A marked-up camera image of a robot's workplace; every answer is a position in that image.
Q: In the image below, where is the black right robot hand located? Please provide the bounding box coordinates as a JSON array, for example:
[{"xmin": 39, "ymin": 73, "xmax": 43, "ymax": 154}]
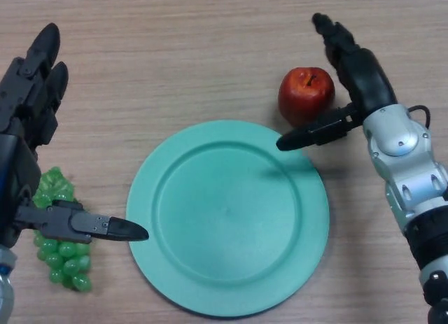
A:
[{"xmin": 276, "ymin": 12, "xmax": 400, "ymax": 152}]

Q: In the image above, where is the green grape bunch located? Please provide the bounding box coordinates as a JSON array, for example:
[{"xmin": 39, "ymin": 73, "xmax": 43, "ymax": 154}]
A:
[{"xmin": 31, "ymin": 166, "xmax": 94, "ymax": 293}]

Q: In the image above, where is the green round plate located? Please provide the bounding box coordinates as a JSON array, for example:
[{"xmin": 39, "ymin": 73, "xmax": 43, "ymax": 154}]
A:
[{"xmin": 125, "ymin": 120, "xmax": 330, "ymax": 318}]

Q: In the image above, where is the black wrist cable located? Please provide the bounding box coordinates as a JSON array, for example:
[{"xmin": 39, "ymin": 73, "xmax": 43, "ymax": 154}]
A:
[{"xmin": 407, "ymin": 105, "xmax": 431, "ymax": 129}]

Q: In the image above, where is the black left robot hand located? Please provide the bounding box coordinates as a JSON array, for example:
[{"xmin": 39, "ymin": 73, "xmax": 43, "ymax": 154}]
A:
[{"xmin": 0, "ymin": 22, "xmax": 150, "ymax": 250}]

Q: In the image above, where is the red apple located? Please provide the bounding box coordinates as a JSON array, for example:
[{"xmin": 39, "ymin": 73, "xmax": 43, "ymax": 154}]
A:
[{"xmin": 278, "ymin": 66, "xmax": 336, "ymax": 127}]

